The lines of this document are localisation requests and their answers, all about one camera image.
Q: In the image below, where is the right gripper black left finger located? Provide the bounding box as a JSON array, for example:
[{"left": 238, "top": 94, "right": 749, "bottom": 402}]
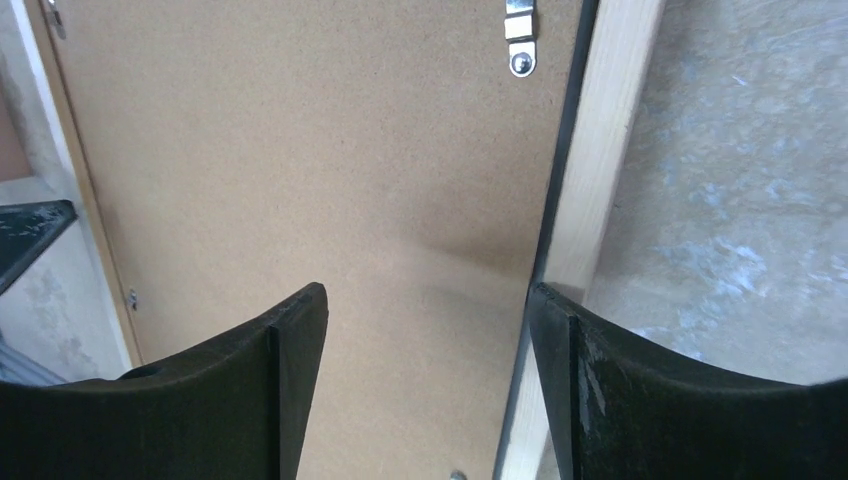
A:
[{"left": 1, "top": 283, "right": 329, "bottom": 479}]

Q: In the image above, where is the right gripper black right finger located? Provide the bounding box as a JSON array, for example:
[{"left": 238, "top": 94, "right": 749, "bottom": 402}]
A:
[{"left": 527, "top": 284, "right": 847, "bottom": 479}]

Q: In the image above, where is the brown frame backing board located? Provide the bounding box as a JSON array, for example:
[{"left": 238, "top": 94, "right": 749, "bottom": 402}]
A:
[{"left": 21, "top": 1, "right": 581, "bottom": 479}]

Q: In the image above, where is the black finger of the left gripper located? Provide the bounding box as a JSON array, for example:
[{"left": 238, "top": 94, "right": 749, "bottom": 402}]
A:
[{"left": 1, "top": 200, "right": 78, "bottom": 294}]

